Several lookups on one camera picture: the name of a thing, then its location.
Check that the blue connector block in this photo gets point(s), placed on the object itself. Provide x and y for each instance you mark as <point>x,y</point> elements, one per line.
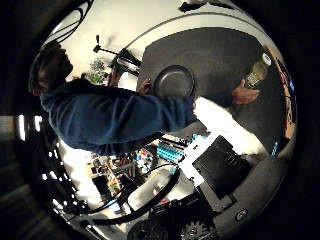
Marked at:
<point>170,151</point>

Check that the clear bottle with yellowish liquid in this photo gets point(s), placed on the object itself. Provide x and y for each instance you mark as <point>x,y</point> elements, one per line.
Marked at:
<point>258,71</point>

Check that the black tripod stand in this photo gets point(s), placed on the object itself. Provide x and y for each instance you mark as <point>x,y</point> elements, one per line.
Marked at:
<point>110,51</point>

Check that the person in blue sweater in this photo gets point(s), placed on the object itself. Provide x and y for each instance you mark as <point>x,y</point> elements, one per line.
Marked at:
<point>110,116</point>

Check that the grey round table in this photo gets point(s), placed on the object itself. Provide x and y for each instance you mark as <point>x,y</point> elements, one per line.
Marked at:
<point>206,50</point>

